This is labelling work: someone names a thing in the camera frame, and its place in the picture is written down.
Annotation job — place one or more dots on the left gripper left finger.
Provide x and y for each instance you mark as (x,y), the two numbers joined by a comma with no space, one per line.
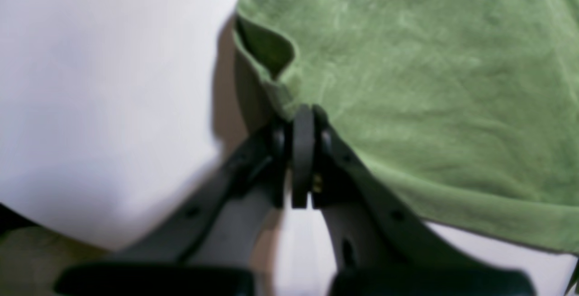
(204,248)

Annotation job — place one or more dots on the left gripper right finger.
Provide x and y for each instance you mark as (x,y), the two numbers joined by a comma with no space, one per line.
(380,245)

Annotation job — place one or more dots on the green t-shirt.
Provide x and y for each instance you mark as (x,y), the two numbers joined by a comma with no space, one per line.
(467,109)

